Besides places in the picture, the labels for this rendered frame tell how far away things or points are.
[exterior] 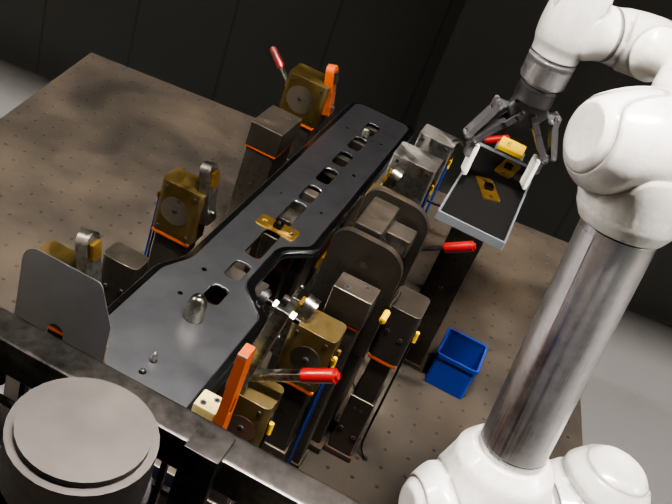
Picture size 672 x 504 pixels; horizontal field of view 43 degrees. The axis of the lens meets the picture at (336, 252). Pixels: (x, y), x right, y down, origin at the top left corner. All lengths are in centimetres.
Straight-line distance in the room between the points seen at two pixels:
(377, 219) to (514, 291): 99
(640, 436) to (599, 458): 202
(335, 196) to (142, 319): 62
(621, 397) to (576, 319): 241
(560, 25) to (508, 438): 74
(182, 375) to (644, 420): 244
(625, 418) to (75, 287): 275
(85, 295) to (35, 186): 124
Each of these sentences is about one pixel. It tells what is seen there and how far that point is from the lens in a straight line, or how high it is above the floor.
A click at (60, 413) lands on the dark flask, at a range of 42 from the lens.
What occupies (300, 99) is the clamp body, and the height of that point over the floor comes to 101.
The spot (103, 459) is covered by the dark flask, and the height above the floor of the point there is 161.
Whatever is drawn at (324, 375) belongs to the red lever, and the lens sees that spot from 119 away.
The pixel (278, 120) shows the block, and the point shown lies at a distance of 199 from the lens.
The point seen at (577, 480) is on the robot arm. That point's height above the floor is 106.
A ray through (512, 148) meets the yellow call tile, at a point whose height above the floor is 116.
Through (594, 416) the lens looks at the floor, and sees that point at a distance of 336.
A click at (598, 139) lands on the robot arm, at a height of 158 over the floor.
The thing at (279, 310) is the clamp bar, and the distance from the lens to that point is 114.
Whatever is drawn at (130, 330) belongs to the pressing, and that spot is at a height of 100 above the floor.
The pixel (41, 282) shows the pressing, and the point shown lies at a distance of 96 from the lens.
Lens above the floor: 193
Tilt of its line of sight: 34 degrees down
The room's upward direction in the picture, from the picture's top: 22 degrees clockwise
